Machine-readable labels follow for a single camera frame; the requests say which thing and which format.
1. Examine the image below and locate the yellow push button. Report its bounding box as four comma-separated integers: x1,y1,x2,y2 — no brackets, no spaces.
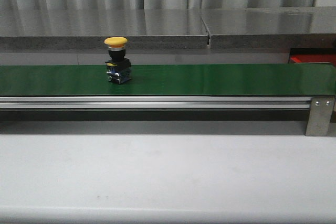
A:
104,37,131,84

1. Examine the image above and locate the grey stone counter slab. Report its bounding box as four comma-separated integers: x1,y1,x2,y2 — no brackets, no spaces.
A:
1,9,208,51

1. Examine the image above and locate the green conveyor belt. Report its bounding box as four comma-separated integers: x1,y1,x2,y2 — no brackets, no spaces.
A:
1,63,335,97

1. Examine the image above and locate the red plastic tray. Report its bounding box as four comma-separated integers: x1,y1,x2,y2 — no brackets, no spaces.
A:
289,54,335,67

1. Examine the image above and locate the right grey stone slab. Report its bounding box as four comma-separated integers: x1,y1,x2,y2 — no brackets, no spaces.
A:
201,6,335,49

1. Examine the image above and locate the steel conveyor support bracket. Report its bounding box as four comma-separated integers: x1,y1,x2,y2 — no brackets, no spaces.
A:
305,97,335,136

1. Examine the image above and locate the aluminium conveyor frame rail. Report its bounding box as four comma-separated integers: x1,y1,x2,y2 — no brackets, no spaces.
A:
1,96,312,110

